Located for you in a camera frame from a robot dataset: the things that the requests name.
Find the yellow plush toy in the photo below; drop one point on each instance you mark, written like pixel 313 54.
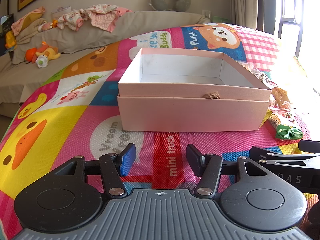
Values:
pixel 10 40

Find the grey sofa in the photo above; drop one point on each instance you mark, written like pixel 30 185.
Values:
pixel 100 40

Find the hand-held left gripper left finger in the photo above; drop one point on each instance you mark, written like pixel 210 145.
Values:
pixel 127 161

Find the pink floral clothes pile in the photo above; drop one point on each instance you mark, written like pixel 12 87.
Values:
pixel 100 17

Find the beige curtain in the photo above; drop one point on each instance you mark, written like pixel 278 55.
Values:
pixel 243 2

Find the green snack packet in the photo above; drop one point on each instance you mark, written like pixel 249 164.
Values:
pixel 287 130

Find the orange plush toy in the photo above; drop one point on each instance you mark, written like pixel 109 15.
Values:
pixel 46 51

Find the small plush toy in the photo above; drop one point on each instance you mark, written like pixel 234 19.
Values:
pixel 47 25

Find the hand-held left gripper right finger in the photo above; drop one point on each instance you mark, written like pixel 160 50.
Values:
pixel 194 161

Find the colourful cartoon play mat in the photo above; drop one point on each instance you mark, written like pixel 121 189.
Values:
pixel 75 130

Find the pink cloth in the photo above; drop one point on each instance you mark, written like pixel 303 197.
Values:
pixel 25 21

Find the dark framed picture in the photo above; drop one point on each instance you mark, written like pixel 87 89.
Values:
pixel 4 6

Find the grey blanket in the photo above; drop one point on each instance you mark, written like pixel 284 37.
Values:
pixel 27 40

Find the small teal clock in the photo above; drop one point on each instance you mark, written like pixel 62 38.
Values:
pixel 221 20

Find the white baby toy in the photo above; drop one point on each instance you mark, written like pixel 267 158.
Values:
pixel 41 61

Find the clear bread packet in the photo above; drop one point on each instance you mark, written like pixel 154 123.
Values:
pixel 281 98

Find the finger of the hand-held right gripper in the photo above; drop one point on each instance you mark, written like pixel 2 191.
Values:
pixel 262 152
pixel 310 147

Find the wall switch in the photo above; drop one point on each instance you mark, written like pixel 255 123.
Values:
pixel 206 14

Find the clear snack packet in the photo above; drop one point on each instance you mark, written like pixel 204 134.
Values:
pixel 257 73

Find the pink cardboard box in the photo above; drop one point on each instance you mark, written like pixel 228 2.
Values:
pixel 187 115

